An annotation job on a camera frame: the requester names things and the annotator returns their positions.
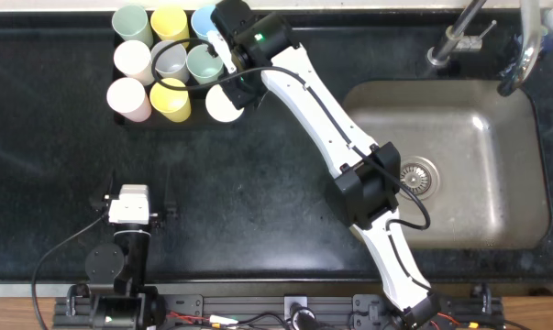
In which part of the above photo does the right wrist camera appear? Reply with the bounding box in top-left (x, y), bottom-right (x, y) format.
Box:
top-left (205, 29), bottom-right (238, 74)

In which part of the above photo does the white cup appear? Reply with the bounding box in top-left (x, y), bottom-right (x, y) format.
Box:
top-left (205, 83), bottom-right (246, 124)

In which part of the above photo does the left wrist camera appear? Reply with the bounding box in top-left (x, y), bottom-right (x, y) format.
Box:
top-left (106, 183), bottom-right (159, 226)

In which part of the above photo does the grey cup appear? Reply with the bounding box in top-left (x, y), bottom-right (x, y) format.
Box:
top-left (150, 39), bottom-right (191, 84)

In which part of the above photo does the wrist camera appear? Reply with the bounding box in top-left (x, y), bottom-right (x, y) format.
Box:
top-left (106, 183), bottom-right (159, 226)
top-left (205, 29), bottom-right (238, 74)

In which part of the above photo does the black tray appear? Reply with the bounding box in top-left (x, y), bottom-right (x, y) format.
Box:
top-left (112, 8), bottom-right (237, 129)

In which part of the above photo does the yellow cup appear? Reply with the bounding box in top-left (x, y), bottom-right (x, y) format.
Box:
top-left (149, 5), bottom-right (191, 50)
top-left (149, 77), bottom-right (193, 124)

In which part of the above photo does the green cup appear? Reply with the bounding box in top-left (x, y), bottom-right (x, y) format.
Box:
top-left (185, 43), bottom-right (226, 86)
top-left (111, 5), bottom-right (155, 49)

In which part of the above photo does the steel tap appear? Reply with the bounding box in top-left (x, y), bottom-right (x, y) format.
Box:
top-left (425, 0), bottom-right (544, 97)

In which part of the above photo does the blue cup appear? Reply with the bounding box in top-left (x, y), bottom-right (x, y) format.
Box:
top-left (190, 5), bottom-right (220, 42)

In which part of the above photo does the steel sink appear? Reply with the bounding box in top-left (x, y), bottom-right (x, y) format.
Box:
top-left (341, 80), bottom-right (552, 251)

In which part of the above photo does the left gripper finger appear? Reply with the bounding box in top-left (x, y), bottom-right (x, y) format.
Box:
top-left (162, 171), bottom-right (180, 220)
top-left (88, 168), bottom-right (116, 213)

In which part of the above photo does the mounting rail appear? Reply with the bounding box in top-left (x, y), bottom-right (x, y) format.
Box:
top-left (53, 292), bottom-right (506, 330)

